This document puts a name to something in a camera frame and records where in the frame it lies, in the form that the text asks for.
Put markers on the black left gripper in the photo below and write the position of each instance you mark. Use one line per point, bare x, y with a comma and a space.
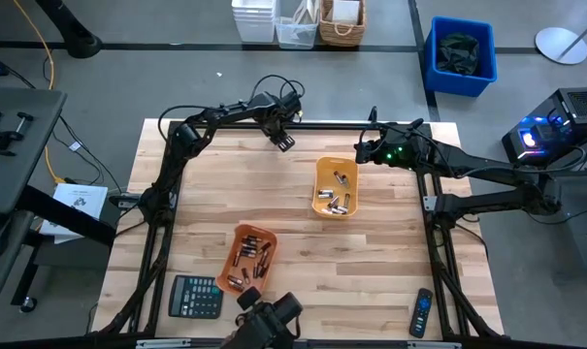
272, 123

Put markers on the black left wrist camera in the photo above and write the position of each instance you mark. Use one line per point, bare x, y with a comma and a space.
290, 103

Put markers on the white tag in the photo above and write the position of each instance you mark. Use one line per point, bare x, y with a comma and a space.
75, 146

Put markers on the yellow plastic bin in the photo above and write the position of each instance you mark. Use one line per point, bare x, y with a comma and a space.
334, 167

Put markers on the grey side table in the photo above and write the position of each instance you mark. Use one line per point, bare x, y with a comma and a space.
16, 160

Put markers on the silver battery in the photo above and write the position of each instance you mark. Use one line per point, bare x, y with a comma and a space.
340, 209
340, 178
328, 211
325, 191
325, 196
334, 201
347, 200

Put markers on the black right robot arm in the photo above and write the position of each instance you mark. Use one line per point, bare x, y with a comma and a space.
492, 167

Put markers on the white paper sheet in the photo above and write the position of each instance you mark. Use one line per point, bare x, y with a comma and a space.
345, 9

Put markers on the black metal rig frame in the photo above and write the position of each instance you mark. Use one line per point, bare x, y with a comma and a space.
332, 125

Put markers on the white stacked containers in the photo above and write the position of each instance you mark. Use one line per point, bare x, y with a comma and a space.
254, 22

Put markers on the orange plastic bin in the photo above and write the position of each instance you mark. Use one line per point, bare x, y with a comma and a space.
248, 262

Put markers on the black remote control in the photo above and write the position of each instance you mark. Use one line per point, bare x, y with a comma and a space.
421, 312

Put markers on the black calculator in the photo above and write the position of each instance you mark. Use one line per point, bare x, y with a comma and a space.
196, 296

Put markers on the blue plastic bin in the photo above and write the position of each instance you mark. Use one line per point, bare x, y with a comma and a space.
436, 82

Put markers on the black computer with lights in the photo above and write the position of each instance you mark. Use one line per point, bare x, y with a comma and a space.
564, 121

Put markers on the black floor stand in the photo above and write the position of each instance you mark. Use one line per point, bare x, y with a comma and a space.
75, 34

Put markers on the round metal stand base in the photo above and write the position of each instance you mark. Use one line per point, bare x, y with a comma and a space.
560, 46

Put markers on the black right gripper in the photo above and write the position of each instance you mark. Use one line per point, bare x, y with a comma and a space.
395, 145

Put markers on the black desk leg frame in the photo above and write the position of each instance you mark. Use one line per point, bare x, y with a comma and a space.
65, 213

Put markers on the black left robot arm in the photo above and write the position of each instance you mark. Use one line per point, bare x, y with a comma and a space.
176, 155

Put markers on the white printed manual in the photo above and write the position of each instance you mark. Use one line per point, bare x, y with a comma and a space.
79, 201

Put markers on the clear plastic container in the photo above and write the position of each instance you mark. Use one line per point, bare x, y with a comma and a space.
298, 34

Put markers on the black bag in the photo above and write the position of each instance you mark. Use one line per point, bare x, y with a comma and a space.
458, 53

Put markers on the wicker basket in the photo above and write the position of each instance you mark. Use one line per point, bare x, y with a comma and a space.
344, 36

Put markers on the black copper-top battery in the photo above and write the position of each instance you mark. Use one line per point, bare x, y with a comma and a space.
264, 258
257, 270
251, 239
235, 286
248, 249
235, 279
263, 271
237, 259
247, 253
265, 247
249, 244
245, 275

